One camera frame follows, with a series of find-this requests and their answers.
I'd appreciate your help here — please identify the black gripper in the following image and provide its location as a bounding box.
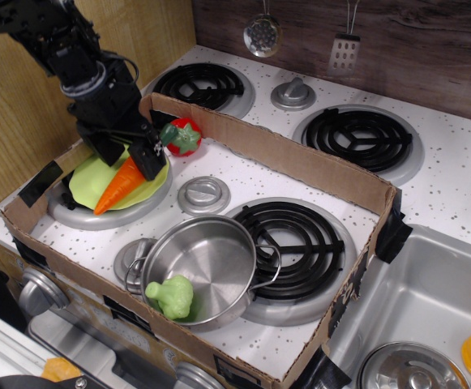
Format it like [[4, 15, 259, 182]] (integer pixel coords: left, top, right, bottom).
[[65, 66, 166, 181]]

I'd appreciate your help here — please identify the orange toy carrot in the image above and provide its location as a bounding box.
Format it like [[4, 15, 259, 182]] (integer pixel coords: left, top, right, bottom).
[[93, 156, 169, 216]]

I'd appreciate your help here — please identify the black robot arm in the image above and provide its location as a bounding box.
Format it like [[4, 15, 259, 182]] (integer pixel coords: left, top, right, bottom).
[[0, 1, 166, 181]]

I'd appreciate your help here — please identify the light green plate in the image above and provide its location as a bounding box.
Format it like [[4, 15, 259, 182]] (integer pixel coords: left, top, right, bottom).
[[69, 152, 169, 216]]

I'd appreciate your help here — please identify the red toy tomato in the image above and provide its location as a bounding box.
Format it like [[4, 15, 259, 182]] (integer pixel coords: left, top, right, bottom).
[[161, 118, 202, 156]]

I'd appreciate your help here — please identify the front left stove burner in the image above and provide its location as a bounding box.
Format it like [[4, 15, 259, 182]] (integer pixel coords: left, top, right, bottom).
[[47, 152, 173, 231]]

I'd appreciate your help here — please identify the centre silver stove knob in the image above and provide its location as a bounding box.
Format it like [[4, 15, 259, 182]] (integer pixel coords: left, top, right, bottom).
[[178, 176, 231, 216]]

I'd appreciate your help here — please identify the silver stove knob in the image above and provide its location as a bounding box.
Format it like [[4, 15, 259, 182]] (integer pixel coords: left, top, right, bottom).
[[271, 77, 316, 111], [178, 176, 231, 216], [113, 238, 156, 295]]

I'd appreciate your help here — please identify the back left stove burner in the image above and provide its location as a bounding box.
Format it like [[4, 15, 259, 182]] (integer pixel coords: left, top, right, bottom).
[[145, 62, 255, 119]]

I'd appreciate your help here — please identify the front silver stove knob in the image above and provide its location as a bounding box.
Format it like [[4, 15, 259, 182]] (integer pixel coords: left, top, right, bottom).
[[113, 238, 156, 295]]

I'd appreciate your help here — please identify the cardboard fence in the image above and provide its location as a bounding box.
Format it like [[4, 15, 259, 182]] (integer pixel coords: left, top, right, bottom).
[[0, 92, 413, 389]]

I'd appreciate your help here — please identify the green toy broccoli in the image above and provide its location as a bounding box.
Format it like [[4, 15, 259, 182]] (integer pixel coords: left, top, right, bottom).
[[144, 275, 194, 320]]

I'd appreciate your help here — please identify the left oven front knob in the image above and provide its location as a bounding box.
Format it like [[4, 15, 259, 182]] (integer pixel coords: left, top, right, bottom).
[[19, 267, 70, 317]]

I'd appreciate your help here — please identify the oven knob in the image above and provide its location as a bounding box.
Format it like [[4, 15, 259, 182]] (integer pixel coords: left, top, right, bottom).
[[173, 361, 225, 389], [19, 267, 70, 317]]

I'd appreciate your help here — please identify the back silver stove knob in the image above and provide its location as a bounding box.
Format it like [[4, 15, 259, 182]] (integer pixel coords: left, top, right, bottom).
[[271, 77, 316, 111]]

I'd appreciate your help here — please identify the hanging metal strainer ladle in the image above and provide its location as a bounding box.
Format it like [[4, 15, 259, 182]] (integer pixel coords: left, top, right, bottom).
[[243, 0, 283, 58]]

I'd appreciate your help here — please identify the front right stove burner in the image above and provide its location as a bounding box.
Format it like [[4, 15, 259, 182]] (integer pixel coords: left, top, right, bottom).
[[227, 197, 358, 327]]

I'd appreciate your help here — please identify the orange toy piece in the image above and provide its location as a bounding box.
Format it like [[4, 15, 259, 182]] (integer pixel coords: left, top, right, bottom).
[[41, 357, 81, 383]]

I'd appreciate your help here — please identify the right oven front knob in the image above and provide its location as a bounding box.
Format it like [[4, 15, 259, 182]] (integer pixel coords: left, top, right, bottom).
[[173, 361, 225, 389]]

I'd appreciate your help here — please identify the hanging metal spatula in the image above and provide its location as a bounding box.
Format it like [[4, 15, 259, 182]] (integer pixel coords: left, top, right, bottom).
[[327, 1, 361, 78]]

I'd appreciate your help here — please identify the steel sink basin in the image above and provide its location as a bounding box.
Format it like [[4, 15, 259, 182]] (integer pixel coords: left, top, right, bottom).
[[329, 225, 471, 388]]

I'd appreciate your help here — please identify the steel pot lid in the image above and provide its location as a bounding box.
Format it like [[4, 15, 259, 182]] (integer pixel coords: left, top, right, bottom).
[[357, 342, 470, 389]]

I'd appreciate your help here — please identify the steel pot with handles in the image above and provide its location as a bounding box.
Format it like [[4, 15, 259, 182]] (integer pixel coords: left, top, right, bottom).
[[140, 215, 279, 332]]

